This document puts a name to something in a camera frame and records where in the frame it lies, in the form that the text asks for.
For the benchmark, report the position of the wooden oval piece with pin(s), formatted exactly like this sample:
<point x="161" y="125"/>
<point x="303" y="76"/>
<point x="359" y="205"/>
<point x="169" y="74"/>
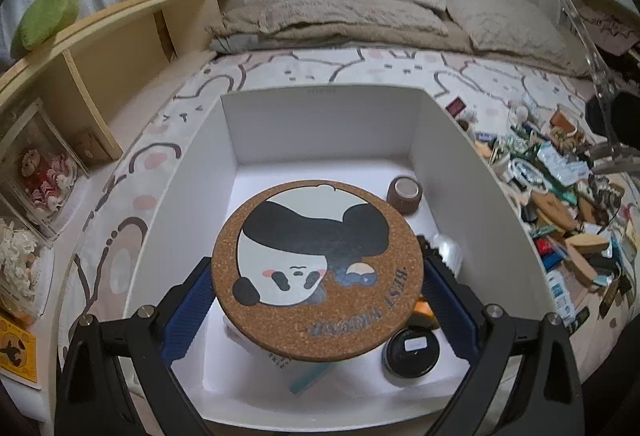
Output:
<point x="587" y="244"/>

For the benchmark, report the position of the brown tape roll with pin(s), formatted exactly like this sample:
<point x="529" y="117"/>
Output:
<point x="404" y="195"/>

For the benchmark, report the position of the small cardboard box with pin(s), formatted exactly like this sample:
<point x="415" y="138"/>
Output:
<point x="91" y="145"/>

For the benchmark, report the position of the doll display box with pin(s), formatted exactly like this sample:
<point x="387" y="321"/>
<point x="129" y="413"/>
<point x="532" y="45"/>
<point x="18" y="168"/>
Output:
<point x="45" y="176"/>

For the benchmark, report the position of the wooden shelf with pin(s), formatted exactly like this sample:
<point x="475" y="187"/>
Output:
<point x="125" y="18"/>

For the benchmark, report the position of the green round cushion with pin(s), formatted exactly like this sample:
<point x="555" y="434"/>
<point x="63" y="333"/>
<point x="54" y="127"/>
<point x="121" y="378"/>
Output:
<point x="45" y="18"/>

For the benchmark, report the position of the maroon packet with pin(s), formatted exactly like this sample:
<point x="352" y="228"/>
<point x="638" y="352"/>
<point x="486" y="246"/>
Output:
<point x="456" y="106"/>

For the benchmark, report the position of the tan mattress pad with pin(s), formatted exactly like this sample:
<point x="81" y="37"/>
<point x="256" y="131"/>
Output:
<point x="460" y="40"/>

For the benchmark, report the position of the dark cloth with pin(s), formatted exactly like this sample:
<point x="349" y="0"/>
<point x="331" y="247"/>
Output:
<point x="622" y="118"/>

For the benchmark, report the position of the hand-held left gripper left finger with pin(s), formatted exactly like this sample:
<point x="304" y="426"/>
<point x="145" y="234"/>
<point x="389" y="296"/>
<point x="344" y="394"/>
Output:
<point x="187" y="308"/>

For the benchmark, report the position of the clear plastic bin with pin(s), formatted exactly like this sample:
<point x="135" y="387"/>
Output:
<point x="600" y="80"/>

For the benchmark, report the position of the bear printed blanket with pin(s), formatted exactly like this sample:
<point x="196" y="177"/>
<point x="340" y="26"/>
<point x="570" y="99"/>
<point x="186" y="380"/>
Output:
<point x="350" y="65"/>

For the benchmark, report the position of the blue and white mask packet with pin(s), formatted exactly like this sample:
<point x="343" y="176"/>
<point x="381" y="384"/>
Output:
<point x="557" y="293"/>

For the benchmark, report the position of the white storage box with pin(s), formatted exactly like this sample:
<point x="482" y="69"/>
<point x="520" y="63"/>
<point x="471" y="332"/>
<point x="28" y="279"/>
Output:
<point x="320" y="130"/>

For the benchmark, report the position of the white flower display box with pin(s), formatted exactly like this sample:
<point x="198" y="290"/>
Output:
<point x="17" y="256"/>

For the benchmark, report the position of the beige quilted pillow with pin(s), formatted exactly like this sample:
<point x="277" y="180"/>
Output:
<point x="505" y="23"/>

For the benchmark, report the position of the round cork panda coaster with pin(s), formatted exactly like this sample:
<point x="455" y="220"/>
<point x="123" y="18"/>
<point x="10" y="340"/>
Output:
<point x="320" y="241"/>

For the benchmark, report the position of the yellow card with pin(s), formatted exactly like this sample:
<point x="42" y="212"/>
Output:
<point x="17" y="351"/>

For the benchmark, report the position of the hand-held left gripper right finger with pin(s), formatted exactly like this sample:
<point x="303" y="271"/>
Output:
<point x="450" y="308"/>

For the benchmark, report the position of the beige folded duvet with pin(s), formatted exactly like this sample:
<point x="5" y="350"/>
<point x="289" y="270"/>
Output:
<point x="325" y="13"/>

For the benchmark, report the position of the brown leather card holder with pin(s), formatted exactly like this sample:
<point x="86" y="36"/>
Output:
<point x="562" y="118"/>

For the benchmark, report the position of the small orange item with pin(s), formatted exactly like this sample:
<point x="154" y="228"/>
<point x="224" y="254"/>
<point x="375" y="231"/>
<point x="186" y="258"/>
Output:
<point x="425" y="310"/>

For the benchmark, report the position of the black round tin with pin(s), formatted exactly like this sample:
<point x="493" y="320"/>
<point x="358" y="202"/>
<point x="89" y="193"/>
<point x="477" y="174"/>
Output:
<point x="411" y="352"/>

